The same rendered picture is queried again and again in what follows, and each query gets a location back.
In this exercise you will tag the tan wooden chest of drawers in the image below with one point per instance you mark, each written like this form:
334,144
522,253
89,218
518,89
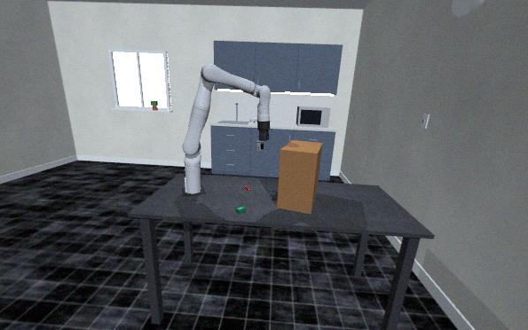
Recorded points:
299,175

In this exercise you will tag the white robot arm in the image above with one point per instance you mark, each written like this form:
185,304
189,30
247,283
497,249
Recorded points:
211,74

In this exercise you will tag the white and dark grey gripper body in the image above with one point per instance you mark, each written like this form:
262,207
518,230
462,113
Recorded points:
263,125

